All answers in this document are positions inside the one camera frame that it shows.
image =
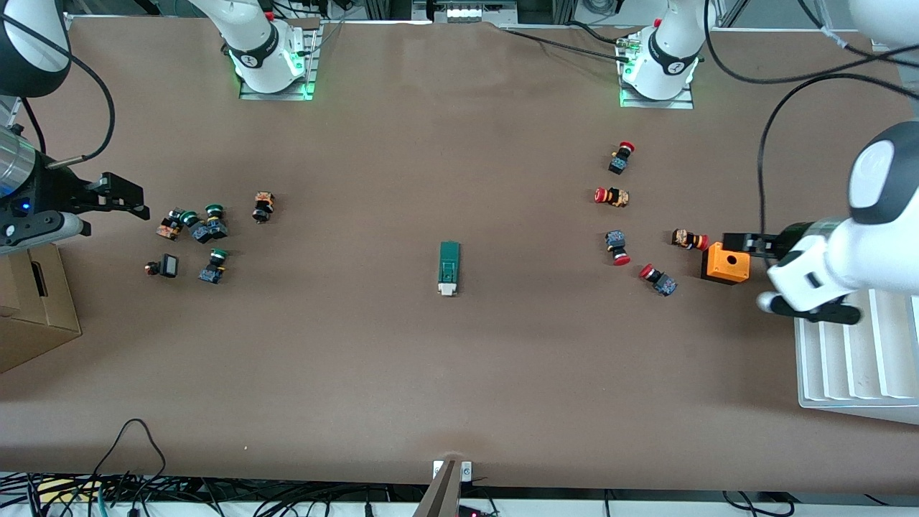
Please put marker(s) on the aluminium arm base plate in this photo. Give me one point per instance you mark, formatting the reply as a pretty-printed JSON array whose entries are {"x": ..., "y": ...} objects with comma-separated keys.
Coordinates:
[
  {"x": 276, "y": 96},
  {"x": 657, "y": 104}
]

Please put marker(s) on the black square button red tip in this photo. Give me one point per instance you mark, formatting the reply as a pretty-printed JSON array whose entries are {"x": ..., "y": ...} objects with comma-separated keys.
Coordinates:
[{"x": 169, "y": 266}]

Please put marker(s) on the green push button blue block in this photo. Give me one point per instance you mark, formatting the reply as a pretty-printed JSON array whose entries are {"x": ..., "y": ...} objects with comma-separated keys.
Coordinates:
[
  {"x": 214, "y": 267},
  {"x": 195, "y": 226},
  {"x": 217, "y": 224}
]

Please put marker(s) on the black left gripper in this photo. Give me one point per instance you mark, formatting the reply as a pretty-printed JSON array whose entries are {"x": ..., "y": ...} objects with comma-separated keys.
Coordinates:
[{"x": 788, "y": 240}]

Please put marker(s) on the black device red light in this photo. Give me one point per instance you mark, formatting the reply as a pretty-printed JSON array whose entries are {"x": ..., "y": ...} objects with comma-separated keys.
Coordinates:
[{"x": 474, "y": 513}]

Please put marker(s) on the camera stand post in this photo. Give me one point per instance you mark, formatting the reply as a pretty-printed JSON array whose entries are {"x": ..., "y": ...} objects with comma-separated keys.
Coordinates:
[{"x": 439, "y": 495}]

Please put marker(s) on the red stop button orange block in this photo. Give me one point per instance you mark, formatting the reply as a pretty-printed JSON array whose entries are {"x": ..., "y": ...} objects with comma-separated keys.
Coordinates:
[
  {"x": 612, "y": 196},
  {"x": 689, "y": 240}
]

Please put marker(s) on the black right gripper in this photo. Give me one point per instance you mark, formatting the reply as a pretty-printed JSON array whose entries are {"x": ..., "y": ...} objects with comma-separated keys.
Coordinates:
[{"x": 52, "y": 190}]

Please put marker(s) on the white LED light bar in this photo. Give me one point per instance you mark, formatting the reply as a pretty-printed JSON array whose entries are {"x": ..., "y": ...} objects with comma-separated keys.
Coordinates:
[{"x": 464, "y": 13}]

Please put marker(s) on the black push button orange block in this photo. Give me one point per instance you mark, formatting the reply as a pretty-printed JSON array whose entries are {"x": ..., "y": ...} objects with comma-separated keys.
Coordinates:
[
  {"x": 263, "y": 207},
  {"x": 171, "y": 224}
]

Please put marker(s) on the red stop button blue block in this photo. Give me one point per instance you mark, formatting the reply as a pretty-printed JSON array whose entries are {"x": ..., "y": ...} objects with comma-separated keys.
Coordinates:
[
  {"x": 617, "y": 245},
  {"x": 620, "y": 159},
  {"x": 659, "y": 280}
]

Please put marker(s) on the orange button enclosure box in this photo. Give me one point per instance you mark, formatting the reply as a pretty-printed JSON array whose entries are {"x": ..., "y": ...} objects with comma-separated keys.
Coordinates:
[{"x": 726, "y": 267}]

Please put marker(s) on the green knife load switch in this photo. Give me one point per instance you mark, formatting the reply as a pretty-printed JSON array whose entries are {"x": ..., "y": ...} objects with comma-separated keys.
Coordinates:
[{"x": 449, "y": 266}]

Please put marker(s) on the brown cardboard box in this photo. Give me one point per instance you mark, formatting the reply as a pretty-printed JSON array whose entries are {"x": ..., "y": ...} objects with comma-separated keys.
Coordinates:
[{"x": 29, "y": 316}]

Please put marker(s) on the white mounting bracket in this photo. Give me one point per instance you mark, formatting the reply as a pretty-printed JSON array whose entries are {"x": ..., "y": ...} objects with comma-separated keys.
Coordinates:
[{"x": 467, "y": 472}]

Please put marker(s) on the white slotted tray rack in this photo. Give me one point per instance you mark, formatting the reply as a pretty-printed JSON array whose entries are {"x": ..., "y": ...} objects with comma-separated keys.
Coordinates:
[{"x": 854, "y": 366}]

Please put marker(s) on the yellow flat item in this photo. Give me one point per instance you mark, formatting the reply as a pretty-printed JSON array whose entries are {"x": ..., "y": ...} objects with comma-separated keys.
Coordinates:
[{"x": 64, "y": 488}]

